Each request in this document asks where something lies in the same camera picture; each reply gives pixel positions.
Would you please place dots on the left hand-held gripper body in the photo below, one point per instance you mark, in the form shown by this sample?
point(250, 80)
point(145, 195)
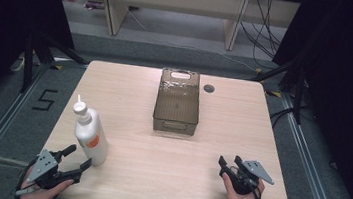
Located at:
point(43, 166)

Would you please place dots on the person's left hand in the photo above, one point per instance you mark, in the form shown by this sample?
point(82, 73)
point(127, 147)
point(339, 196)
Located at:
point(43, 193)

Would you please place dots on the black metal stand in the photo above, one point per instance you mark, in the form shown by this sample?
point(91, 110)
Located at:
point(29, 62)
point(299, 93)

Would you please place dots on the white plastic bottle orange label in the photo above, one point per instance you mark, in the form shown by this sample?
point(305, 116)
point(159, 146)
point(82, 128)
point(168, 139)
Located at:
point(90, 136)

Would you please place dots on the black curtain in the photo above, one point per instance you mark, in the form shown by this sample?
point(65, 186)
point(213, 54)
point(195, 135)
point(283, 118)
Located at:
point(351, 82)
point(1, 26)

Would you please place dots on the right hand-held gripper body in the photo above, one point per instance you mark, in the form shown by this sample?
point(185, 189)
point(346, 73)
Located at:
point(249, 178)

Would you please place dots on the translucent brown storage bin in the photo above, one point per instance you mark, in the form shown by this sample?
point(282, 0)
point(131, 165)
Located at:
point(177, 104)

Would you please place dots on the dark round table grommet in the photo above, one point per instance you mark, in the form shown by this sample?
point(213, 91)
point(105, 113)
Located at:
point(209, 88)

